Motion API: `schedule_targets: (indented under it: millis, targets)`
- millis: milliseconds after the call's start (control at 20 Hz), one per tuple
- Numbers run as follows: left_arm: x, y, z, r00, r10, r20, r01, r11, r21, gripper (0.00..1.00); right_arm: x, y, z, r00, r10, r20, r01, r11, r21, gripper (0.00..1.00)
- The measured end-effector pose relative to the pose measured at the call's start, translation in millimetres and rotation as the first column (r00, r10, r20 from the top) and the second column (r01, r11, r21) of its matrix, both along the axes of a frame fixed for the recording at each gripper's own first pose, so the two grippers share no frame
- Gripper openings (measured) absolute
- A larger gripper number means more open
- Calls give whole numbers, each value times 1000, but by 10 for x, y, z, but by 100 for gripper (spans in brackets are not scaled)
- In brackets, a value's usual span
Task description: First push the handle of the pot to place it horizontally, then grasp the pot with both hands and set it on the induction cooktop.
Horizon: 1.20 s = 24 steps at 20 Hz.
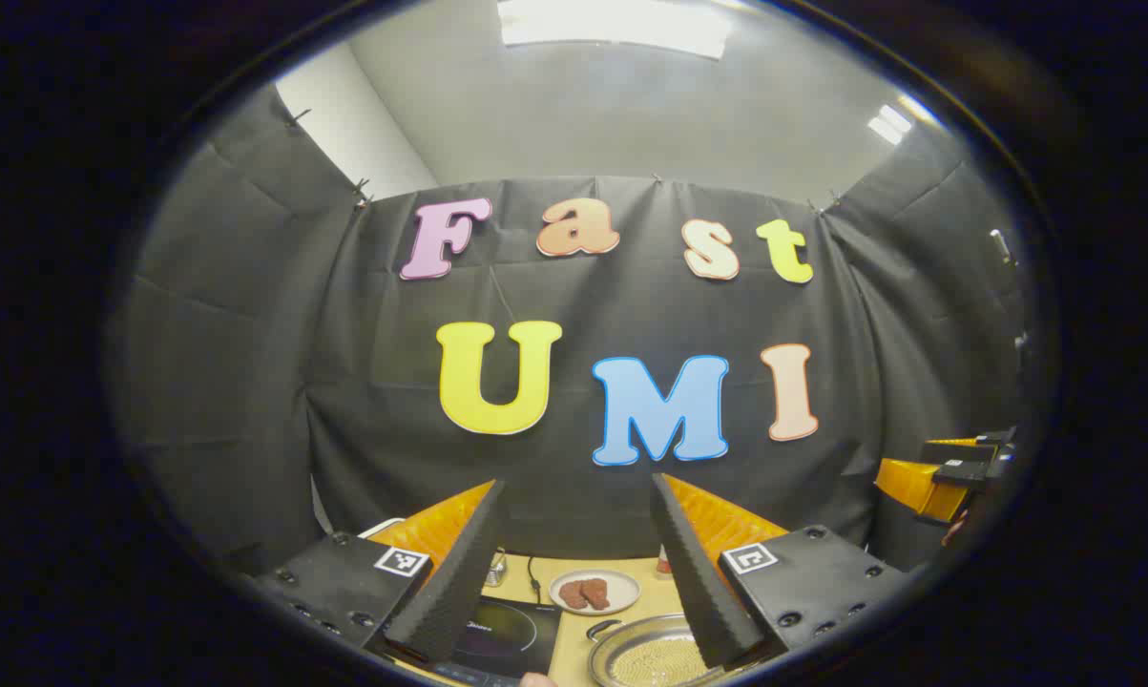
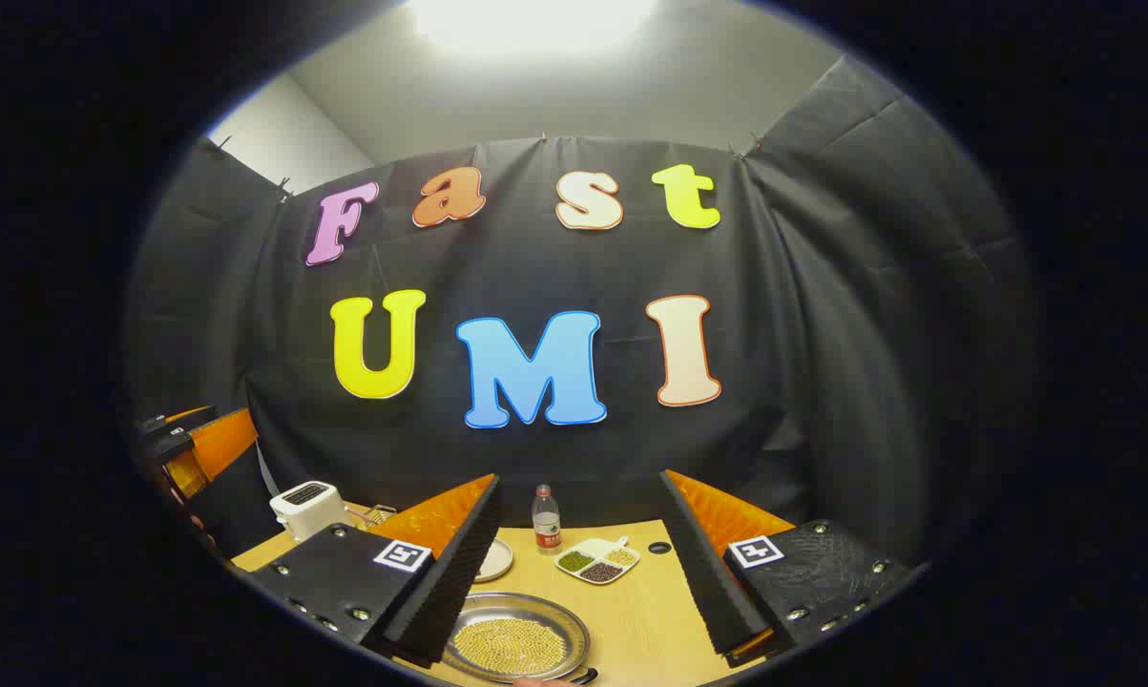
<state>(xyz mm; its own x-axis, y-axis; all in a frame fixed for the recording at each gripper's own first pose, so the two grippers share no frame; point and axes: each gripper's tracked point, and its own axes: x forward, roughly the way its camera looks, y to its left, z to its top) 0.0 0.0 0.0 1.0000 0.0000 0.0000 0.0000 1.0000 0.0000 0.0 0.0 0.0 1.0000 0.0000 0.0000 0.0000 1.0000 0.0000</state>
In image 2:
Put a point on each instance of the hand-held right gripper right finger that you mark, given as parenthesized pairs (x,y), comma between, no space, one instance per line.
(707,572)

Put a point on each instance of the heap of yellow soybeans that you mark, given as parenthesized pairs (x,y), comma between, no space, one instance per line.
(511,647)

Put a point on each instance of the portion of dark red beans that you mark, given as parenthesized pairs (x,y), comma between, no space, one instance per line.
(600,572)

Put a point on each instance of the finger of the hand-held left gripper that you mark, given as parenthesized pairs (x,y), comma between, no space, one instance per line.
(177,420)
(220,444)

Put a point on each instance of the white round plate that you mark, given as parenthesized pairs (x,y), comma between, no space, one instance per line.
(495,561)

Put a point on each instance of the portion of pale yellow beans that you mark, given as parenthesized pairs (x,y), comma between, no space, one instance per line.
(621,555)

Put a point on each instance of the clear plastic water bottle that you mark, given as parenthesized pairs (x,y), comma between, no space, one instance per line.
(546,525)

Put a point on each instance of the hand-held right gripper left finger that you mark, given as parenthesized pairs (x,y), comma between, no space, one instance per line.
(454,582)

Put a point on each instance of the stainless steel pot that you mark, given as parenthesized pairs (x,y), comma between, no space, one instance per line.
(559,620)

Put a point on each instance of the white toaster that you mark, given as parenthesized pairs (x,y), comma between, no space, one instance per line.
(306,510)

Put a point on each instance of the portion of green beans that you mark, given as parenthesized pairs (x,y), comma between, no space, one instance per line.
(574,561)

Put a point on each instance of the white divided dish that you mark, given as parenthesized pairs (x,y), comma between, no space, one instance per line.
(597,563)

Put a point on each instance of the ceiling light panel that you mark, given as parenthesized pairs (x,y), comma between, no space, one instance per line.
(535,19)

